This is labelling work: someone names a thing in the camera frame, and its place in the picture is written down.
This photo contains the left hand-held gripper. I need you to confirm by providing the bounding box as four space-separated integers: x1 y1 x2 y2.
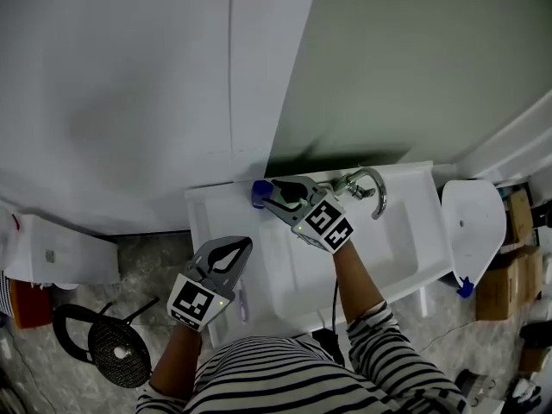
166 235 254 333

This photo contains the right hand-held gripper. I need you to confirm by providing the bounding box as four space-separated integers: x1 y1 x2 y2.
263 177 355 255

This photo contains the blue cup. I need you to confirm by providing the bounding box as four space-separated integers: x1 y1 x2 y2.
251 179 276 210

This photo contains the person's right forearm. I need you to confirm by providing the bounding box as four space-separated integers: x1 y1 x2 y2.
334 237 387 323

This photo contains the person's left forearm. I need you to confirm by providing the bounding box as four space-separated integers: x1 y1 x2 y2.
150 328 204 398

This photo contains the chrome faucet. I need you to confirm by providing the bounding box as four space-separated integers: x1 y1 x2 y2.
329 166 388 222

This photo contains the white sink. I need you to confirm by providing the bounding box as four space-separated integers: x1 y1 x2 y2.
184 160 454 348

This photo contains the black waist pouch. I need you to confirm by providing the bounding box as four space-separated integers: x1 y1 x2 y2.
312 329 346 368

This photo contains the black mesh stool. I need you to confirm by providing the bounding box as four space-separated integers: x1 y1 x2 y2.
52 296 160 390

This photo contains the person in striped shirt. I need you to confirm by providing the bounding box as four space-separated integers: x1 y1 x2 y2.
136 302 469 414

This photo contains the white box unit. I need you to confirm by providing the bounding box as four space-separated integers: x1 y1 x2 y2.
6 213 122 286

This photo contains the white loose ceramic basin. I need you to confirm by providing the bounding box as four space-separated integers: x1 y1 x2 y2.
439 179 508 291

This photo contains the orange box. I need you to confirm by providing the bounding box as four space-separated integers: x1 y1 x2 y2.
8 279 55 330

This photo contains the small cardboard box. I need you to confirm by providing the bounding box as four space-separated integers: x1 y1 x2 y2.
506 190 536 245

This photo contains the large cardboard box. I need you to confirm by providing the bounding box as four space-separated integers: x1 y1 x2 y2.
476 246 543 322

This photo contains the black cable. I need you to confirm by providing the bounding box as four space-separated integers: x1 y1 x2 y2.
330 279 342 334

